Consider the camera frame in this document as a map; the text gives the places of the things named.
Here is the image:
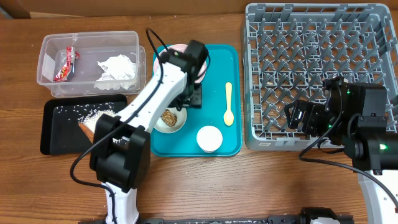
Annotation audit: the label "white plastic cup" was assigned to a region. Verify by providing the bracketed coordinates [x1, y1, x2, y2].
[197, 126, 223, 153]

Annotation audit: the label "yellow plastic spoon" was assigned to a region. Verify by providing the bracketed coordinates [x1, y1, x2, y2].
[223, 82, 234, 126]

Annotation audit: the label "black food waste tray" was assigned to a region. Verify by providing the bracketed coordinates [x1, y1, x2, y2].
[40, 95, 127, 155]

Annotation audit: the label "teal plastic tray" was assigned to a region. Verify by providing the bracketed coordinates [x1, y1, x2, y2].
[150, 44, 243, 157]

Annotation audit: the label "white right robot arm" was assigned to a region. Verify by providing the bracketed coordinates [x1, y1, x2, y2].
[284, 77, 397, 223]

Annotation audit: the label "white paper napkin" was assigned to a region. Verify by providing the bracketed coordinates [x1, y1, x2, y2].
[94, 54, 137, 90]

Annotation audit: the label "white bowl with food scraps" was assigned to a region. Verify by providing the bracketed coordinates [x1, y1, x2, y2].
[154, 108, 187, 134]

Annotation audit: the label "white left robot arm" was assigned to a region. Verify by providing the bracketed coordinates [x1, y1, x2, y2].
[90, 40, 209, 223]

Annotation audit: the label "white rice pile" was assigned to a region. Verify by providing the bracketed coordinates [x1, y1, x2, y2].
[53, 102, 124, 132]

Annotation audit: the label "black rail at table edge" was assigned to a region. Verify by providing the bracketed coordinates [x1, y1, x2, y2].
[77, 207, 355, 224]

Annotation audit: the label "orange carrot piece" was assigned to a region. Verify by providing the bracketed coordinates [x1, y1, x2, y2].
[78, 122, 94, 143]

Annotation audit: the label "red snack wrapper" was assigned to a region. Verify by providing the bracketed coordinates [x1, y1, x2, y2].
[53, 47, 80, 82]

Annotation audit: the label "brown food scraps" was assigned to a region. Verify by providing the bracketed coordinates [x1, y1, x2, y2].
[160, 109, 178, 127]

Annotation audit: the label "grey plastic dish rack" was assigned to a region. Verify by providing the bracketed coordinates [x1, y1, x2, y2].
[242, 3, 397, 151]

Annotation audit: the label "pink round plate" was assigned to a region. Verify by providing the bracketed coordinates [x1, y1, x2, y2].
[152, 44, 207, 83]

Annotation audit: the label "clear plastic waste bin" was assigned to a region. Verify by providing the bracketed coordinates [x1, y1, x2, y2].
[36, 31, 146, 98]

